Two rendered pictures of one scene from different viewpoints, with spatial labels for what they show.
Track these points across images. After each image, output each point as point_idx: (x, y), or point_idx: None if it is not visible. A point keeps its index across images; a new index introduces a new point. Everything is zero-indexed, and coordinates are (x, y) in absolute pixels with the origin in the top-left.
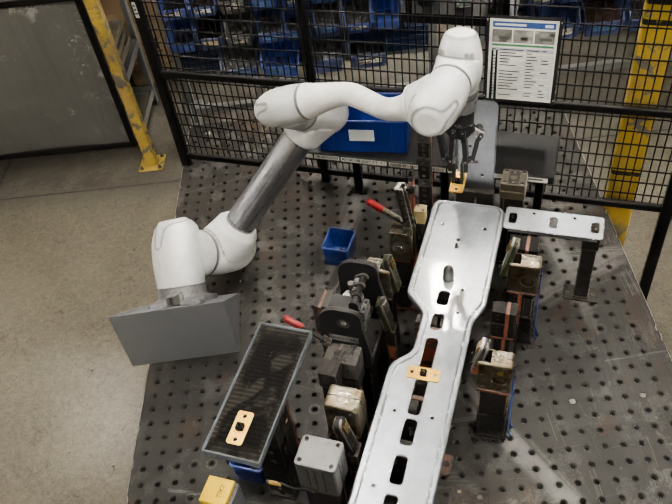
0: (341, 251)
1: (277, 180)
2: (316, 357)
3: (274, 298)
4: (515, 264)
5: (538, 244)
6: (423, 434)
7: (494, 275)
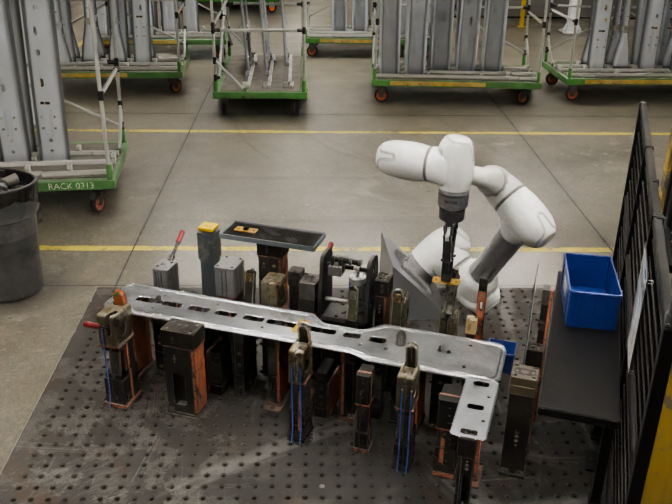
0: None
1: (489, 247)
2: None
3: None
4: (403, 363)
5: (449, 400)
6: (249, 323)
7: (483, 456)
